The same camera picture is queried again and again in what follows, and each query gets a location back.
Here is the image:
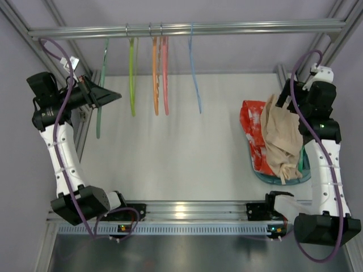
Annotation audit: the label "beige trousers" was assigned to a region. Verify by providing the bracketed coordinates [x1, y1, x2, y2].
[260, 94, 303, 182]

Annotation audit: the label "teal green hanger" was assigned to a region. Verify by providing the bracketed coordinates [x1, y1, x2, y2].
[96, 39, 109, 139]

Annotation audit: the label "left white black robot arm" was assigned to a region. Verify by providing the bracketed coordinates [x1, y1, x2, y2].
[27, 72, 126, 226]

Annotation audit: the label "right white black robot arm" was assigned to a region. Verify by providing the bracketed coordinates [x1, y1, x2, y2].
[273, 79, 361, 246]

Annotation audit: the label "lime green hanger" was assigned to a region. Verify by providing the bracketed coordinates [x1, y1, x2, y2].
[129, 37, 138, 117]

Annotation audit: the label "orange hanger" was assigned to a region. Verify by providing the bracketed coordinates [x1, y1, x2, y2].
[152, 37, 160, 116]

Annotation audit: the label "pink hanger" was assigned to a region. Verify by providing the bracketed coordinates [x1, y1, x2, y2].
[161, 36, 169, 116]

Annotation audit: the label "light blue hanger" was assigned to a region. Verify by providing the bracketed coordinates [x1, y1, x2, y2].
[188, 23, 202, 114]

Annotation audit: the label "red white tie-dye garment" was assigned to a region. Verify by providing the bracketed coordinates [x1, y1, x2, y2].
[240, 100, 275, 176]

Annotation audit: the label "teal plastic basket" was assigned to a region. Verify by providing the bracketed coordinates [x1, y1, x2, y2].
[246, 135, 311, 186]

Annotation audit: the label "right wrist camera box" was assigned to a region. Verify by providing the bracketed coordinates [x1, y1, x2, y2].
[302, 63, 334, 91]

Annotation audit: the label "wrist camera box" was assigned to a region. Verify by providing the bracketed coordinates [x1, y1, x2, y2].
[60, 56, 79, 73]
[302, 63, 334, 91]

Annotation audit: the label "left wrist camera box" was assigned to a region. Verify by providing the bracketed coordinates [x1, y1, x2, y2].
[60, 56, 79, 73]

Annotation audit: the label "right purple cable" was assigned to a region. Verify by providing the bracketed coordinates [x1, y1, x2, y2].
[289, 50, 345, 261]

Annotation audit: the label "aluminium hanging rail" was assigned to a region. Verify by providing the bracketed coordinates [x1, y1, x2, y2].
[28, 18, 346, 40]

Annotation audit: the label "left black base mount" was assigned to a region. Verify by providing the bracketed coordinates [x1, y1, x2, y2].
[102, 203, 147, 222]

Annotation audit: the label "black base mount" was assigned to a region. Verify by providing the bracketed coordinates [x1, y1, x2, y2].
[102, 203, 147, 222]
[246, 202, 279, 221]

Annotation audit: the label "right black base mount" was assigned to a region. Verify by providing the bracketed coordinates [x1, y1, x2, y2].
[246, 202, 279, 221]

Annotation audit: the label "front aluminium frame rail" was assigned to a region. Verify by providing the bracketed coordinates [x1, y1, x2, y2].
[47, 199, 272, 226]

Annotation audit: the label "grey slotted cable duct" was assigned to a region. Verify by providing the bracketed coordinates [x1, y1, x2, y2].
[56, 223, 281, 236]

